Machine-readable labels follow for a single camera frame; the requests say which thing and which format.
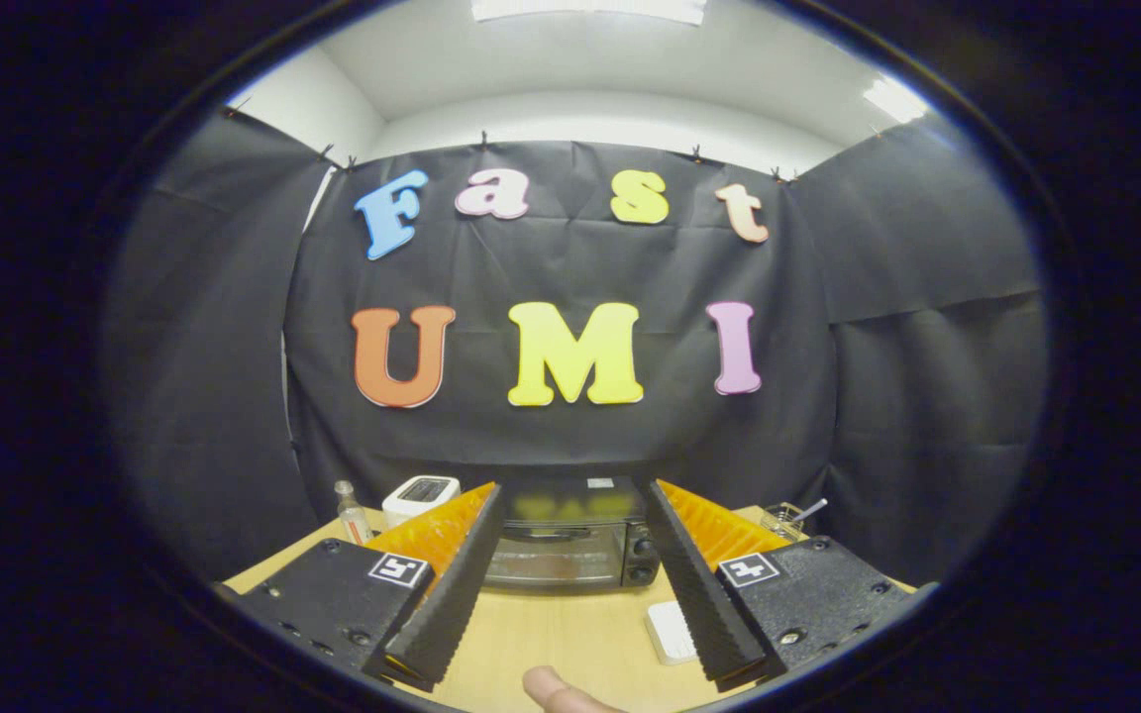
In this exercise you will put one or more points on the long ceiling light panel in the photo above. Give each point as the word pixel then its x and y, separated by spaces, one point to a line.
pixel 590 10

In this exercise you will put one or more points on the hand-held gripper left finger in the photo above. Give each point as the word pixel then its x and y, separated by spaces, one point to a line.
pixel 457 584

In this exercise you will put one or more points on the small glass bottle orange label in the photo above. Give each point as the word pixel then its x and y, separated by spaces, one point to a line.
pixel 354 525

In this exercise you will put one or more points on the white ribbed plastic tray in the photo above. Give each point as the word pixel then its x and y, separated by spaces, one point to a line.
pixel 670 634

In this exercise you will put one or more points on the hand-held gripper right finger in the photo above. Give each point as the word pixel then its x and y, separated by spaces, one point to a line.
pixel 694 584

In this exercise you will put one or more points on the small ceiling light panel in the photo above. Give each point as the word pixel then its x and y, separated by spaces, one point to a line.
pixel 895 99

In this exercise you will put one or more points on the black toaster oven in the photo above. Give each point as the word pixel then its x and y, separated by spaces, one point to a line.
pixel 551 564

